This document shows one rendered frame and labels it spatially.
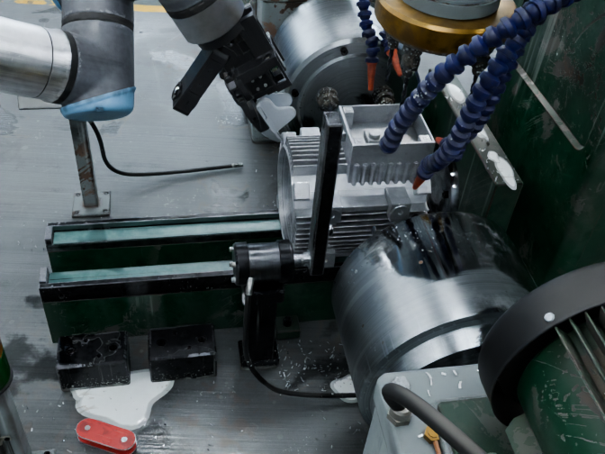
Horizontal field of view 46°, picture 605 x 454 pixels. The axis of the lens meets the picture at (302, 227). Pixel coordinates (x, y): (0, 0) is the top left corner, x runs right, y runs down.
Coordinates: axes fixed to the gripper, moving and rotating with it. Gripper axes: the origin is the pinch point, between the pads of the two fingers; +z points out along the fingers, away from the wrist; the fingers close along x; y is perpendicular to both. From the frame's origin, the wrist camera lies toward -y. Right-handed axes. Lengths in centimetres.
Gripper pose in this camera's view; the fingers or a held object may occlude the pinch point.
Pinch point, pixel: (271, 136)
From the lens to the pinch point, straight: 108.8
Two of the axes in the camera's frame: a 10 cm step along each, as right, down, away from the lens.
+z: 4.3, 6.1, 6.7
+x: -1.7, -6.8, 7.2
